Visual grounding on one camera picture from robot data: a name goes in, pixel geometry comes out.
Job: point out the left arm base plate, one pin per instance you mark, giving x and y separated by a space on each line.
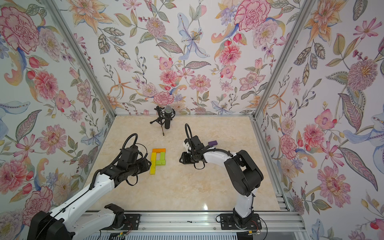
127 223

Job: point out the aluminium front rail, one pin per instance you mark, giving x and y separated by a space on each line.
206 221

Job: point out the black microphone tripod stand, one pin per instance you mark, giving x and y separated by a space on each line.
160 119

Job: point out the black mesh microphone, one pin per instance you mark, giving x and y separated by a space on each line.
169 114

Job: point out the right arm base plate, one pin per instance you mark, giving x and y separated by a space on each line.
235 222

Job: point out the purple block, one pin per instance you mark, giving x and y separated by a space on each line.
213 143

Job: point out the orange long block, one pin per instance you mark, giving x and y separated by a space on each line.
159 150

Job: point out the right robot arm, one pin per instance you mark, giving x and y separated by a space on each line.
244 174

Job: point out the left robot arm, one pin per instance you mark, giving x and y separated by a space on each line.
66 222

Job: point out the yellow short block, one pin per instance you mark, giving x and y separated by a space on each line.
153 157

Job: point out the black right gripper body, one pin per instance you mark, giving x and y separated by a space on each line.
194 155

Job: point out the yellow long block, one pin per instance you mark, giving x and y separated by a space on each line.
153 168

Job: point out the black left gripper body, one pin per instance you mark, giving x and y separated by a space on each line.
132 169

